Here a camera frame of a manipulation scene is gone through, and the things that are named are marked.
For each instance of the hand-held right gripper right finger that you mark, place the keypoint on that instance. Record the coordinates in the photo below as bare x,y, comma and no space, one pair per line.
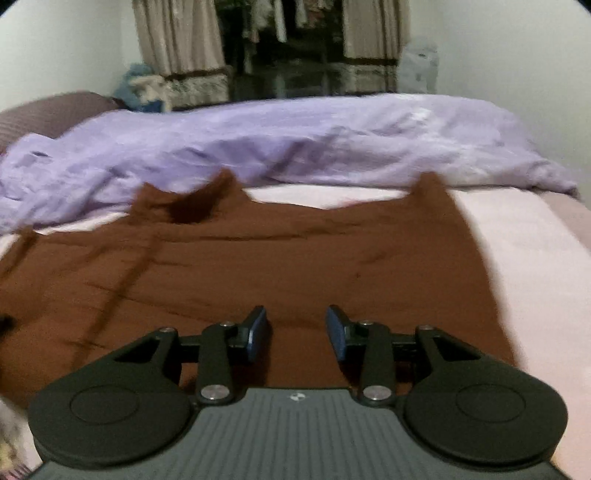
335,333

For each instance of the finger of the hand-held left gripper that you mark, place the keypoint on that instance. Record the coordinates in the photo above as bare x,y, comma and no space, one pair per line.
4,324

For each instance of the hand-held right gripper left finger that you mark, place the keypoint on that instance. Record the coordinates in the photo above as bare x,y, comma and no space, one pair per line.
258,333

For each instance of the brown jacket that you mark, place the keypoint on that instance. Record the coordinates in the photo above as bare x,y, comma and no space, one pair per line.
277,277

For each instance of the hanging clothes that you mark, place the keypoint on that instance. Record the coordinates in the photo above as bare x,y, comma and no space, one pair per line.
277,18

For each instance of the purple duvet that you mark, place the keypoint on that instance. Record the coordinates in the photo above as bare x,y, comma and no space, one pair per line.
277,143

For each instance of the bed with white sheet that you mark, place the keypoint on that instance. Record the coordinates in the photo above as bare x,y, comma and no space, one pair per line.
531,277

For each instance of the mauve padded headboard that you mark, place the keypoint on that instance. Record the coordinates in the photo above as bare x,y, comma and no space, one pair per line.
51,115

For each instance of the dark glass balcony door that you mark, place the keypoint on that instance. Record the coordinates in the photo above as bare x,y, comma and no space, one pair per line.
286,64

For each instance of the beige curtain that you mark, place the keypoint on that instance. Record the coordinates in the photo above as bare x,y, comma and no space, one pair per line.
374,44
180,50

